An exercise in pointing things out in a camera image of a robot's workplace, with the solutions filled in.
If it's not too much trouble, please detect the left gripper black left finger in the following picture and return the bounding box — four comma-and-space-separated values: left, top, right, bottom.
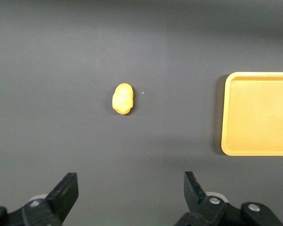
8, 172, 79, 226

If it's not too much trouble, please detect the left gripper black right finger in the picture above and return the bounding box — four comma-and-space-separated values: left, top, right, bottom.
174, 171, 245, 226

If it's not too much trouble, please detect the yellow potato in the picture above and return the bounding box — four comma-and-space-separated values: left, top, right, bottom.
111, 82, 134, 115

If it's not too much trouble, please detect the yellow plastic tray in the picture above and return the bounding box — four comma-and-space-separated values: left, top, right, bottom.
221, 72, 283, 156

